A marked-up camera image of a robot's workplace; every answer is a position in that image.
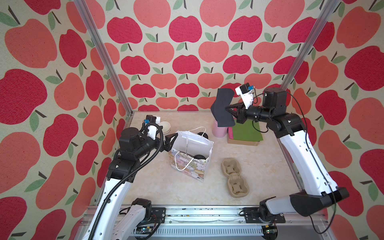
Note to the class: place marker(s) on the stack of dark napkins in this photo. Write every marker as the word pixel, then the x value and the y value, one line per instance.
pixel 245 132

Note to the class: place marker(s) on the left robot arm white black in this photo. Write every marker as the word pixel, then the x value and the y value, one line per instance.
pixel 138 147

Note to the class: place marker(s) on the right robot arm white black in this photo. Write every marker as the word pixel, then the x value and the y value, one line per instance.
pixel 320 190

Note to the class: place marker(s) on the stack of white paper cups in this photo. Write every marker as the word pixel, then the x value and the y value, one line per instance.
pixel 166 127

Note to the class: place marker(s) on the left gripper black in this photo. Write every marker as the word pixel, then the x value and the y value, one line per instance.
pixel 167 144

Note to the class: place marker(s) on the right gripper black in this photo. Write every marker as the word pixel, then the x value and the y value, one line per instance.
pixel 235 111

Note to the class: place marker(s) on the brown cardboard napkin tray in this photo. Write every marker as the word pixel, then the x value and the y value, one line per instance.
pixel 244 143

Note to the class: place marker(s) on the aluminium front rail frame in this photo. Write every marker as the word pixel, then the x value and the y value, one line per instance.
pixel 205 222

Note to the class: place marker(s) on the right aluminium corner post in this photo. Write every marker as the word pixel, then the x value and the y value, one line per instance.
pixel 308 36

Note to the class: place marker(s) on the brown pulp cup carrier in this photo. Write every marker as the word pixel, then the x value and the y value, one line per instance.
pixel 236 184

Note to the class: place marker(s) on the cartoon animal paper gift bag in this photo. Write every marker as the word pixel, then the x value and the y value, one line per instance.
pixel 187 145

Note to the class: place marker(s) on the single black paper napkin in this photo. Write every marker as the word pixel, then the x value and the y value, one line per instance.
pixel 222 116

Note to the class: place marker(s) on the aluminium corner post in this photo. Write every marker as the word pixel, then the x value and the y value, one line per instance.
pixel 308 36
pixel 90 24

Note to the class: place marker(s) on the left aluminium corner post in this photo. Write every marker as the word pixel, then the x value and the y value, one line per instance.
pixel 90 24

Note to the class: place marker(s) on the pink cylindrical holder cup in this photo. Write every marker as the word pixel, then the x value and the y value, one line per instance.
pixel 219 132

